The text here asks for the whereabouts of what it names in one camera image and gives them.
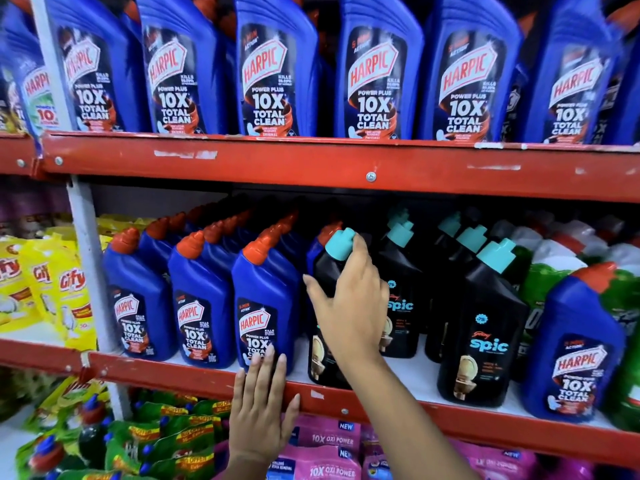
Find person's right hand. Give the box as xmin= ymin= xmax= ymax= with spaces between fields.
xmin=303 ymin=234 xmax=391 ymax=371

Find person's left hand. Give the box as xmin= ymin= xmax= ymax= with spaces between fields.
xmin=227 ymin=345 xmax=301 ymax=465

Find black bottle teal cap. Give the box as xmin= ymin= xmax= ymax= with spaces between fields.
xmin=306 ymin=227 xmax=362 ymax=390

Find person's right forearm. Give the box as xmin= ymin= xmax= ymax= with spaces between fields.
xmin=342 ymin=352 xmax=483 ymax=480

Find person's left forearm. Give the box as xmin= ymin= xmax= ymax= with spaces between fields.
xmin=214 ymin=455 xmax=273 ymax=480

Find pile of pink pouches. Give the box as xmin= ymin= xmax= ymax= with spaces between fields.
xmin=267 ymin=414 xmax=601 ymax=480

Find pile of green pouches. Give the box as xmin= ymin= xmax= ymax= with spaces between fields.
xmin=15 ymin=377 xmax=234 ymax=480

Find group of small blue bottles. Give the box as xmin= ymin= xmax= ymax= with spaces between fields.
xmin=102 ymin=195 xmax=347 ymax=375

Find red metal shelf beam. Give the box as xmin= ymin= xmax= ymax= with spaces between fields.
xmin=37 ymin=132 xmax=640 ymax=204
xmin=0 ymin=134 xmax=42 ymax=177
xmin=81 ymin=351 xmax=640 ymax=470
xmin=0 ymin=339 xmax=87 ymax=376

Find dark bottle red cap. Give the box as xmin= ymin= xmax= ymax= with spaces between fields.
xmin=29 ymin=435 xmax=68 ymax=478
xmin=76 ymin=394 xmax=111 ymax=468

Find group of black cleaner bottles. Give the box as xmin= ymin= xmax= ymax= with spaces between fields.
xmin=377 ymin=207 xmax=531 ymax=409

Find pile of yellow packets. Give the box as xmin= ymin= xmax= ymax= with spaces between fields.
xmin=0 ymin=214 xmax=151 ymax=353

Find row of large blue bottles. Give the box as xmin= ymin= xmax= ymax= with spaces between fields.
xmin=42 ymin=0 xmax=640 ymax=146

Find group of green bottles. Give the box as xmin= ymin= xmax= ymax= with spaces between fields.
xmin=490 ymin=212 xmax=640 ymax=433

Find blue bottle orange cap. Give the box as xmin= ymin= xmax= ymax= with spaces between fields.
xmin=522 ymin=262 xmax=627 ymax=424

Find pile of purple packets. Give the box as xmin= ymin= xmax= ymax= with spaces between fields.
xmin=0 ymin=177 xmax=72 ymax=239

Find blue bottle green white label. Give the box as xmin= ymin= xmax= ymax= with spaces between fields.
xmin=0 ymin=0 xmax=60 ymax=145

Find white metal shelf post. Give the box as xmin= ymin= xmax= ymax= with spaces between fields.
xmin=29 ymin=0 xmax=134 ymax=421

